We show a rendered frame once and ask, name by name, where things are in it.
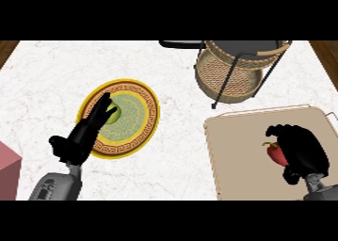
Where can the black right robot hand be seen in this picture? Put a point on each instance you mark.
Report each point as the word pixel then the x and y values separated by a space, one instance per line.
pixel 304 147

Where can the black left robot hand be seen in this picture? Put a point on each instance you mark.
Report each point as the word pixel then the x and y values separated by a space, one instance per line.
pixel 84 138

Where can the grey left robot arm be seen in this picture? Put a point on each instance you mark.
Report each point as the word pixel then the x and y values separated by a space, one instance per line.
pixel 60 185

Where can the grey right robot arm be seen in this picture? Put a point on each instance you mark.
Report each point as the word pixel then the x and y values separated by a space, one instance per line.
pixel 323 188

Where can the beige tray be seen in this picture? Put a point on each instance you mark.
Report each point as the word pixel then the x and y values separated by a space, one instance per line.
pixel 259 153

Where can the wicker tiered basket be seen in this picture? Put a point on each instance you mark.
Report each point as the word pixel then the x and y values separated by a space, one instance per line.
pixel 237 69

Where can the green round fruit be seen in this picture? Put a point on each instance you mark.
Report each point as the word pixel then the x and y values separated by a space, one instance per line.
pixel 113 115

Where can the ornate yellow green plate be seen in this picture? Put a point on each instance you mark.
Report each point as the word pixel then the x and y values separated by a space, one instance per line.
pixel 134 125

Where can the pink box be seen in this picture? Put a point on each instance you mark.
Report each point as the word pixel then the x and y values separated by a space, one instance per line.
pixel 4 172

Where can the black flat object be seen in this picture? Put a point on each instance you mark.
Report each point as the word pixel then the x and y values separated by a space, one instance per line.
pixel 181 44

